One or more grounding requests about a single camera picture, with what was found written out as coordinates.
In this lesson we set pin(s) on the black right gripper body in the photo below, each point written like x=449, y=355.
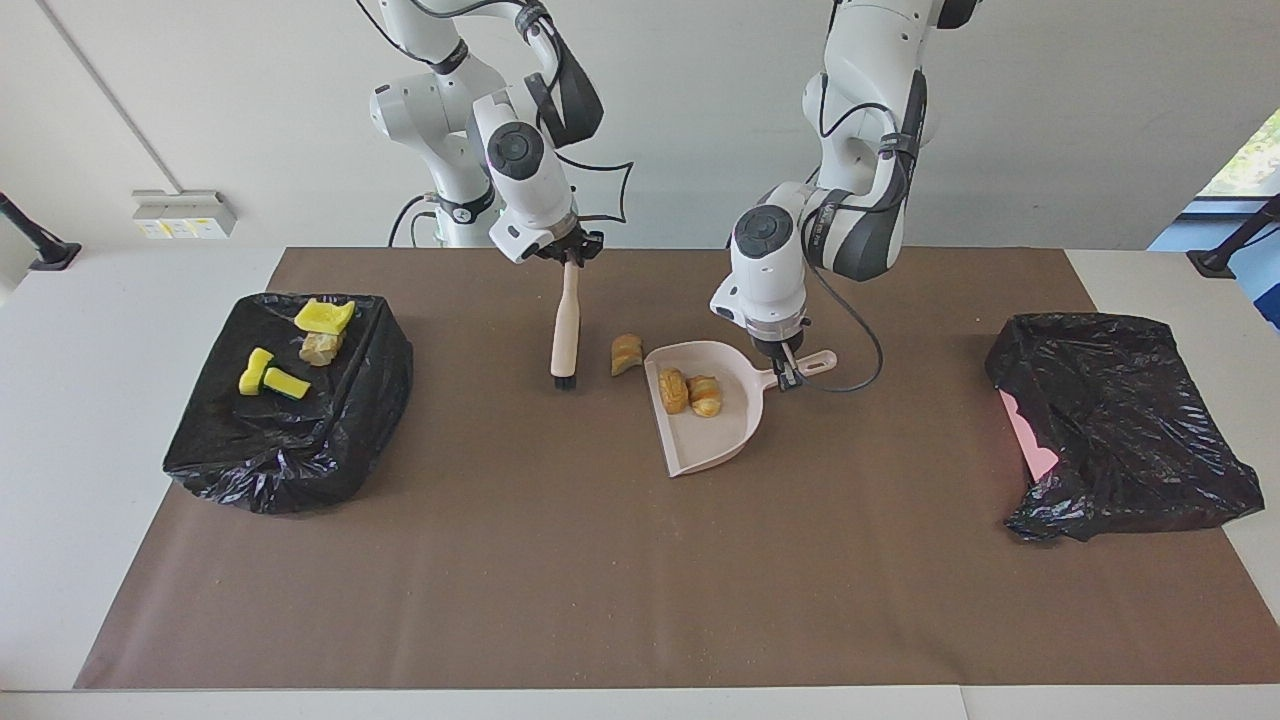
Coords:
x=570, y=242

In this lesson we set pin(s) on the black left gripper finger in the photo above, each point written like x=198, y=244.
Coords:
x=798, y=370
x=782, y=380

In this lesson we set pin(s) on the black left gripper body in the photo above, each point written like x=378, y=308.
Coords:
x=780, y=348

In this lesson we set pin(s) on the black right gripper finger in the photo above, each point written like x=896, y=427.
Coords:
x=550, y=256
x=594, y=247

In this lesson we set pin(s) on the beige plastic dustpan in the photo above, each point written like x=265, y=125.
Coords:
x=710, y=440

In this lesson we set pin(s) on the brown bread roll piece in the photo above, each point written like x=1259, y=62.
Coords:
x=672, y=390

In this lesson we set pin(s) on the orange striped bread piece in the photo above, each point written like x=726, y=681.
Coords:
x=627, y=353

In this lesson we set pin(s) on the notched yellow sponge piece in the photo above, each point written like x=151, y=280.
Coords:
x=322, y=315

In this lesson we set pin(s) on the yellow green sponge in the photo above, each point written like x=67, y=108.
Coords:
x=285, y=382

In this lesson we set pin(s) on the plain yellow sponge chunk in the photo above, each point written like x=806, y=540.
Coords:
x=255, y=372

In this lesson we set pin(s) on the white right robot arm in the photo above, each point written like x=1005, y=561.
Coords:
x=530, y=170

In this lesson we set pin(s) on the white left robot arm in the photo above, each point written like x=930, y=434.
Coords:
x=765, y=270

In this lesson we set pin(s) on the pink plastic bin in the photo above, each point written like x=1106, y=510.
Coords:
x=1030, y=440

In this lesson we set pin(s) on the black bag lining pink bin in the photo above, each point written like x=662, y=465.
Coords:
x=1120, y=420

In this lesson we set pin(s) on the black bag fully covering bin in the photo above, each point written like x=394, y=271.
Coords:
x=280, y=450

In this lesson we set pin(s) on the brown paper table mat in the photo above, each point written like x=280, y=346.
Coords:
x=450, y=600

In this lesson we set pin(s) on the black clamp stand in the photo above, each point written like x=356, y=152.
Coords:
x=40, y=245
x=1225, y=255

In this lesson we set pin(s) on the black framed window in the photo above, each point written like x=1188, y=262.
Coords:
x=1250, y=160

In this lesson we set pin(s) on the white wall socket box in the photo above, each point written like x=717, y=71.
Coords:
x=185, y=215

